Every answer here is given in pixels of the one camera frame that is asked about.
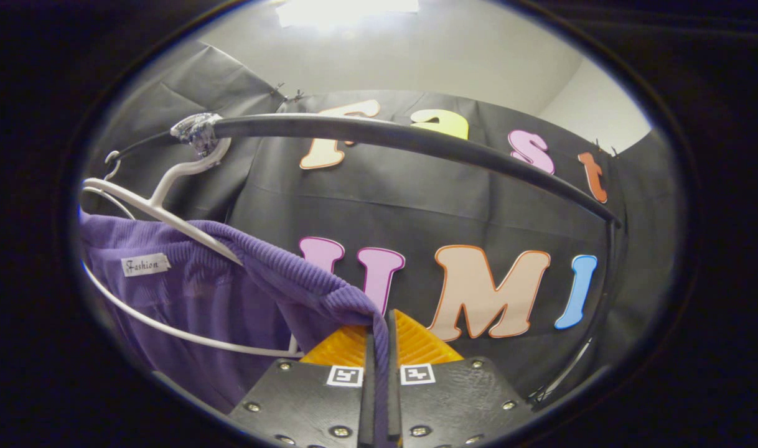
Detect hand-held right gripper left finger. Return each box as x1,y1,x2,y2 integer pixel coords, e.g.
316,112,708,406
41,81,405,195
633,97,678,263
228,324,377,448

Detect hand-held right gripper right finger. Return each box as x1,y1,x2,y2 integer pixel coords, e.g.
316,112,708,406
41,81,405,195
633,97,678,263
387,308,536,448

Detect purple ribbed shirt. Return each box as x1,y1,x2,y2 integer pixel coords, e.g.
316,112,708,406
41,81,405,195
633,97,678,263
79,212,392,448

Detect black clothes rack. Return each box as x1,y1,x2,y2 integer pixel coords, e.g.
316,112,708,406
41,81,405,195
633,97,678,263
108,113,624,399

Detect white hanger with taped hook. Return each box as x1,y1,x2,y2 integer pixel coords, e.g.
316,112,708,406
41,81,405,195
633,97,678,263
80,134,305,360

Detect plain white hanger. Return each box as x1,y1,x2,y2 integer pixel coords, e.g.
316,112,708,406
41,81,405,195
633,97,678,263
79,151,137,220

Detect clear tape wrap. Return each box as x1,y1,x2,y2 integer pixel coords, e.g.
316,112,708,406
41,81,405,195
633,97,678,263
171,113,224,157

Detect ceiling light panel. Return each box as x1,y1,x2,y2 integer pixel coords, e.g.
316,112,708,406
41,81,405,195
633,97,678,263
276,0,420,29

